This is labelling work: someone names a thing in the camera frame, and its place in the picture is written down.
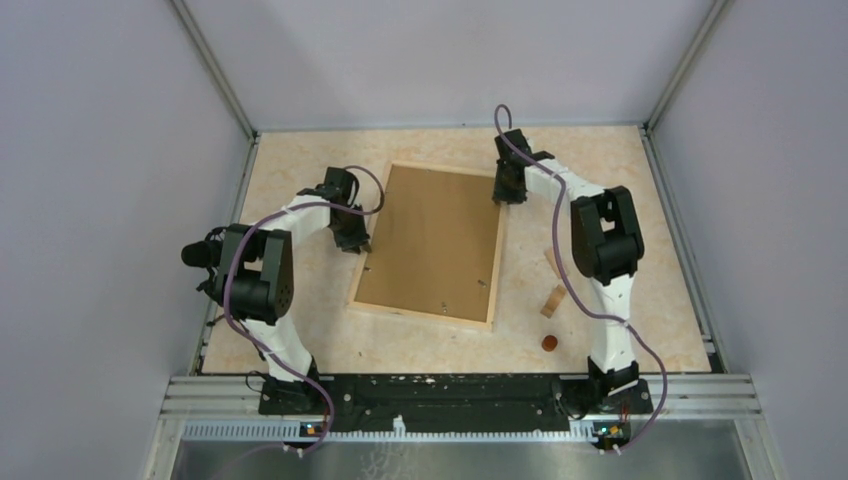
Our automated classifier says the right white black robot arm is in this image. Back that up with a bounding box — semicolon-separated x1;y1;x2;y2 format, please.
493;129;645;412

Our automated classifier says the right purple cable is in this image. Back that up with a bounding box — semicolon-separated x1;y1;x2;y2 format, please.
493;103;669;455

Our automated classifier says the small brown round disc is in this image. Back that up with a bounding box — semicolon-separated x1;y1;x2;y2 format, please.
541;335;558;352

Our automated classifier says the light wooden block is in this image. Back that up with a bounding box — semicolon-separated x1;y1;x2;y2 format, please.
544;248;569;279

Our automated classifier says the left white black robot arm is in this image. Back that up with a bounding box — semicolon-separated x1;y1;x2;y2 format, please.
203;165;370;414

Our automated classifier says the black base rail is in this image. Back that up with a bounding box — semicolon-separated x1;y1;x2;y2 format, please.
258;373;654;434

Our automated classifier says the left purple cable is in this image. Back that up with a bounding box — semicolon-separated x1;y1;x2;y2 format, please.
221;165;387;458

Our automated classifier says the wooden picture frame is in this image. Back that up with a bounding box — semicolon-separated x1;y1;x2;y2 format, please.
346;160;508;333

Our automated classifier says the purple cable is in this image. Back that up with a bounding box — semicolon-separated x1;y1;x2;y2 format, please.
493;103;669;455
221;165;387;458

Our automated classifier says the brown frame backing board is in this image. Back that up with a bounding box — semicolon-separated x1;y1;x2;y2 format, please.
354;165;503;324

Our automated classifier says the darker wooden block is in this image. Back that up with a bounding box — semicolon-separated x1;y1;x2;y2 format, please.
540;285;568;319

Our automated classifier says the black microphone on stand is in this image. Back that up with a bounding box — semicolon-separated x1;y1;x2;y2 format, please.
180;227;226;294

